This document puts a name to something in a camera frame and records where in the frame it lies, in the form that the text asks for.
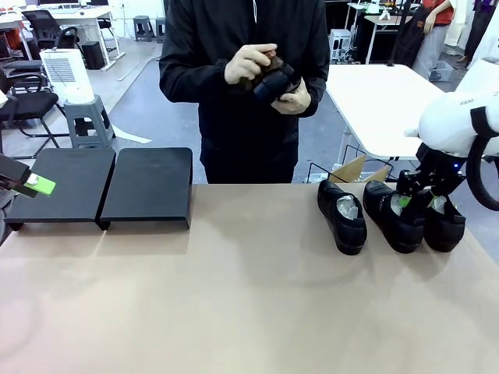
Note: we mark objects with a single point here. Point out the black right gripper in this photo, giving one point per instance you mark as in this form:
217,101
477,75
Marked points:
440,163

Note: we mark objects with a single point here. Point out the black leather shoe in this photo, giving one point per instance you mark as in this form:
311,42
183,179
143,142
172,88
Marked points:
273,83
405,233
444,233
347,233

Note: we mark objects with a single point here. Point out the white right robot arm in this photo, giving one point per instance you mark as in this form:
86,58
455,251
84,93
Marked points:
448,117

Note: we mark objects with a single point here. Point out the person's right forearm black sleeve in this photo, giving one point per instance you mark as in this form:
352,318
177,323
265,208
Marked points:
187,82

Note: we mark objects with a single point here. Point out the person's left forearm black sleeve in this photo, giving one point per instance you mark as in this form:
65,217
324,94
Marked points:
317,91

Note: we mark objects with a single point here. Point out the black shoe stand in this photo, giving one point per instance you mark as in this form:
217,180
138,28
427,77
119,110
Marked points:
66,183
148,183

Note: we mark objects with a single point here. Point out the black pole stand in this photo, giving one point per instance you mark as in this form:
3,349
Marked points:
394,39

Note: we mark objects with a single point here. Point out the person's left hand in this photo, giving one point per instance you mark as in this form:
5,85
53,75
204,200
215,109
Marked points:
294,103

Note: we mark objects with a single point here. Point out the person's right hand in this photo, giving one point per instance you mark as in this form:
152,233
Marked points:
245,64

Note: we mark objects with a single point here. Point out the white paper shoe stuffing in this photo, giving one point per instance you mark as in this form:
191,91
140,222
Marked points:
439,203
347,206
397,204

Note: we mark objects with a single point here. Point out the black office chair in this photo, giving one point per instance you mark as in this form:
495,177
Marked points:
27,103
47,27

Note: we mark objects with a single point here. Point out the cardboard box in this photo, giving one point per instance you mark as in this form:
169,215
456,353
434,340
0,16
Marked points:
351,171

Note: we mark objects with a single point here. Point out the large white table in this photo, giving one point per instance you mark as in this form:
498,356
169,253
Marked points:
382,109

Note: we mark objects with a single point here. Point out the large grey plastic stool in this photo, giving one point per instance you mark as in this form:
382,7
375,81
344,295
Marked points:
87,113

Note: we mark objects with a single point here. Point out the white air purifier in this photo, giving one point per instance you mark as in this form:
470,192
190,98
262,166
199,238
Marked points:
66,74

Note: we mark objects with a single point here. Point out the grey storage bin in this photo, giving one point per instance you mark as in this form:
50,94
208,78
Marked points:
442,71

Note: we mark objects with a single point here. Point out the black computer tower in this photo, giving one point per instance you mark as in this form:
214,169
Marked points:
93,54

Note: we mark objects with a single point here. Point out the dark denim garment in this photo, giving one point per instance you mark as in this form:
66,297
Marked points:
411,39

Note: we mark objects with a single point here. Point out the mannequin with red shirt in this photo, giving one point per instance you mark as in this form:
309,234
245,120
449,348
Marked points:
438,27

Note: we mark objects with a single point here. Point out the white computer case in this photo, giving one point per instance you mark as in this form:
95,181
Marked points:
340,44

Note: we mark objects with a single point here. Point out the white hanging garment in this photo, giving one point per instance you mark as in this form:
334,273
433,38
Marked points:
458,23

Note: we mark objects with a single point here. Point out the dark purple hanging garment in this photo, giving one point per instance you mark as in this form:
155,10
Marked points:
481,27

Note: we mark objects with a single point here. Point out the white office desk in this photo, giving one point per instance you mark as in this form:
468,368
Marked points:
78,15

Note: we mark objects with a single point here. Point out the small grey plastic stool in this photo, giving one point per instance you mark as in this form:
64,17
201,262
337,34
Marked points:
160,29
143,27

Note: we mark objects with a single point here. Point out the person torso black jacket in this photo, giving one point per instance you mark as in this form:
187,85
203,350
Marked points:
241,23

